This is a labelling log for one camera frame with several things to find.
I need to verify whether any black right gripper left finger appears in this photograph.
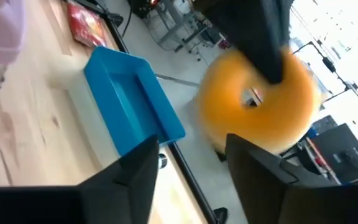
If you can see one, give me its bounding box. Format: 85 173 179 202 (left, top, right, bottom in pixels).
0 134 160 224

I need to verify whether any black bottle with white band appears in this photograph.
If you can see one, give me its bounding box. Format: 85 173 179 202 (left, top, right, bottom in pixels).
158 153 168 170

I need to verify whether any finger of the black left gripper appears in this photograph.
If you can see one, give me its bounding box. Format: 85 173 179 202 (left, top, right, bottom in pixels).
194 0 293 85

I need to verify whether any black computer monitor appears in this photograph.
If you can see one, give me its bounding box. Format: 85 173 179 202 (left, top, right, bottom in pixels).
309 123 358 184

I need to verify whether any orange toy donut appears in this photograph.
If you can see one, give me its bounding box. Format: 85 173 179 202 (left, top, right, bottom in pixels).
196 46 321 156

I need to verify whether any blue plastic bin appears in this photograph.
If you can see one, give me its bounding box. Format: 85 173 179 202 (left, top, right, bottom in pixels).
83 45 186 156

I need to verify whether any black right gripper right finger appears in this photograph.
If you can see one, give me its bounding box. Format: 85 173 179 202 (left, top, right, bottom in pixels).
224 133 358 224

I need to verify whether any red snack packet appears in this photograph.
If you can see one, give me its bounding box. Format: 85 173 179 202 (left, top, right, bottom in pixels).
66 0 110 48

